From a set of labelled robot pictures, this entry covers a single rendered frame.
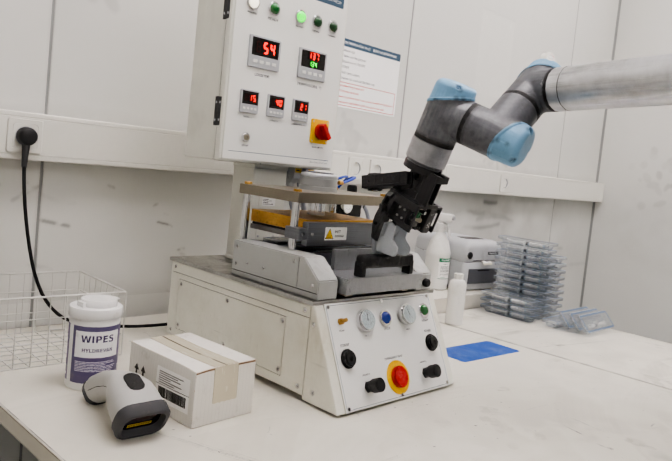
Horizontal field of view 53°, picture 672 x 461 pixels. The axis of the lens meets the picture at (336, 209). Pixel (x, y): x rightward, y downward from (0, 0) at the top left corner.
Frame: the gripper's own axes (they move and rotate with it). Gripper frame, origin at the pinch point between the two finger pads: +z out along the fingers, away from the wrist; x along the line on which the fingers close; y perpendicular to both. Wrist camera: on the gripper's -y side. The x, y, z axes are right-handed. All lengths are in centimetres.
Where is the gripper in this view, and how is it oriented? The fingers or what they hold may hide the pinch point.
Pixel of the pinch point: (376, 254)
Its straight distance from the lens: 128.0
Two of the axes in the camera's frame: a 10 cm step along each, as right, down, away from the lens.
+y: 6.3, 4.5, -6.3
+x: 7.0, 0.2, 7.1
